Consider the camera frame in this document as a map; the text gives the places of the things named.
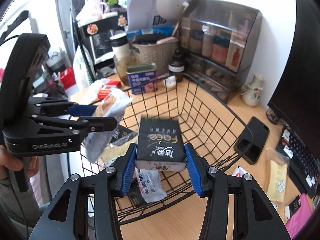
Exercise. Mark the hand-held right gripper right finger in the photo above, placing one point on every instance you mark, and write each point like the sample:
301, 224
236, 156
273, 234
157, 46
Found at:
195, 172

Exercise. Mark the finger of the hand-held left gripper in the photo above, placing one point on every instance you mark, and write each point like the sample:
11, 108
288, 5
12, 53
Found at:
82, 110
105, 124

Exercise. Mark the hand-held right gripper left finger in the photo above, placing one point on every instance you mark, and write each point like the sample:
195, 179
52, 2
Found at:
127, 170

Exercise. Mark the white red snack packet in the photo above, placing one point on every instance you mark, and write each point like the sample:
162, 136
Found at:
112, 105

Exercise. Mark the bread slice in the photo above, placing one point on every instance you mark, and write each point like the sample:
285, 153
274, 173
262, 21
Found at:
112, 155
277, 177

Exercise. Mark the white blue snack packet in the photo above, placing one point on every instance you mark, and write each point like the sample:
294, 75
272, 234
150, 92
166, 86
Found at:
150, 185

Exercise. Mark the person's left forearm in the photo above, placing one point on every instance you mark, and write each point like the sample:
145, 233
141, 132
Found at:
10, 192

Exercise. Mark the small white container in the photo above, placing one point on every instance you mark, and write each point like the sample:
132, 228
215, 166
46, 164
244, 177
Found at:
171, 82

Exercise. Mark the person's left hand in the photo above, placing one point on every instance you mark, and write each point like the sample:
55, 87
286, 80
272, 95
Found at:
12, 163

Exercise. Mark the white plastic bag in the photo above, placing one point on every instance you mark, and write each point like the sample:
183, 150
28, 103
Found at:
91, 91

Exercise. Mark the red box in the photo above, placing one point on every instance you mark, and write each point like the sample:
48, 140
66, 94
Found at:
107, 90
67, 77

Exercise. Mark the white bag with green print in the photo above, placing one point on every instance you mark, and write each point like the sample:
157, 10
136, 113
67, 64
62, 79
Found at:
82, 67

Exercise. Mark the small white red sachet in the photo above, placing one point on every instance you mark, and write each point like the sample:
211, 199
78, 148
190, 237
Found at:
238, 172

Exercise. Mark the blue tin can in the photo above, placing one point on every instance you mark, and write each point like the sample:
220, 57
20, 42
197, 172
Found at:
141, 78

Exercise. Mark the glass jar with white lid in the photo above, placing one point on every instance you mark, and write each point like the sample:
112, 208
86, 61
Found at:
122, 57

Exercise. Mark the black smartphone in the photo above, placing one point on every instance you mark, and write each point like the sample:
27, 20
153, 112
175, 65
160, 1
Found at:
253, 140

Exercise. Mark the grey door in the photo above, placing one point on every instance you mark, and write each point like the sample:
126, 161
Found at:
62, 25

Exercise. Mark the beige woven basket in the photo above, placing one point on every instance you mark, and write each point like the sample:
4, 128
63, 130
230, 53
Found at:
155, 55

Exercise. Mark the black printed box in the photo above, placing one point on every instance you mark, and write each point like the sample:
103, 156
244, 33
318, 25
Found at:
105, 25

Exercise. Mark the dark brown bottle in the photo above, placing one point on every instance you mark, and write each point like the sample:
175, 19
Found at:
176, 66

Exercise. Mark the small dark jar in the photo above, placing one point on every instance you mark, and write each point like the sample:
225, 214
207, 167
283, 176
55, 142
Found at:
272, 116

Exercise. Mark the cream ceramic vase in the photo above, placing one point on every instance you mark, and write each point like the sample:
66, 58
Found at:
253, 92

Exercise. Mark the dark mechanical keyboard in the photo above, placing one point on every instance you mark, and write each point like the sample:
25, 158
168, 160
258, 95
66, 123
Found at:
297, 160

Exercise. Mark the pink flat item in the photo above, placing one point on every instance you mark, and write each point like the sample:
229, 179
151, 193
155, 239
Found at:
166, 40

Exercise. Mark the pink mouse mat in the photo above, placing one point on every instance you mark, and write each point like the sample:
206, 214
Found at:
300, 220

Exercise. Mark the white paper sheets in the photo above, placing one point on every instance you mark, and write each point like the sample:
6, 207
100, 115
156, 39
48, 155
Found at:
145, 7

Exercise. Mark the brown translucent desk organiser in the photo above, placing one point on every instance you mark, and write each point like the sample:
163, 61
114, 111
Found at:
220, 42

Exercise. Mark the black curved monitor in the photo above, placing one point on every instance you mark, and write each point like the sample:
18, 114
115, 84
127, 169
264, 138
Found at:
300, 80

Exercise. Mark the white round fan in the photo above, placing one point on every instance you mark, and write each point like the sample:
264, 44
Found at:
177, 1

